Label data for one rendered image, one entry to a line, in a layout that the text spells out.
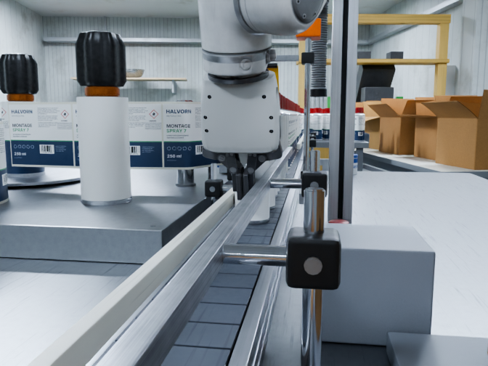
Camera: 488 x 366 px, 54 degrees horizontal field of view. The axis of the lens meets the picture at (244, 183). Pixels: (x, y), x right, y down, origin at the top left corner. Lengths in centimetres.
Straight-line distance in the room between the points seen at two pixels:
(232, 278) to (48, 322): 19
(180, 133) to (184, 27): 835
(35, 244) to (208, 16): 41
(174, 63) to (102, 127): 846
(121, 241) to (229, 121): 23
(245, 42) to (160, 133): 55
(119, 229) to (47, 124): 53
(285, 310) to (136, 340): 37
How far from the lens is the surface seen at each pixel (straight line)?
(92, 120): 86
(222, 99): 59
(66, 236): 73
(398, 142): 330
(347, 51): 93
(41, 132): 119
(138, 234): 68
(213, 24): 56
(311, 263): 26
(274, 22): 50
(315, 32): 84
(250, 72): 57
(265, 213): 70
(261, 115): 59
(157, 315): 19
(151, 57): 936
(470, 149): 254
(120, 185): 87
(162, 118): 106
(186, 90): 925
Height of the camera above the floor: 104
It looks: 8 degrees down
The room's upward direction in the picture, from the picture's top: straight up
